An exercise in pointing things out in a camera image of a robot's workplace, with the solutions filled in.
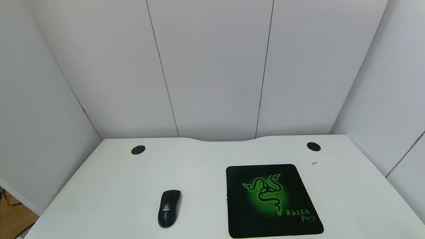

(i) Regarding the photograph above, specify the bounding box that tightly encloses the black green Razer mouse pad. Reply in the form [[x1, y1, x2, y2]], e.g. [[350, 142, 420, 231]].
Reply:
[[225, 164, 325, 239]]

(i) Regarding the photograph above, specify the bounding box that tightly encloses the black Philips computer mouse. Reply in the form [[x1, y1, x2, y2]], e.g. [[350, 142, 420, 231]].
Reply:
[[157, 190, 182, 229]]

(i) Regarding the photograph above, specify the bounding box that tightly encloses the thin black floor cable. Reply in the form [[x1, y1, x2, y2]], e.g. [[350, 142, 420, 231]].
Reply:
[[0, 187, 22, 207]]

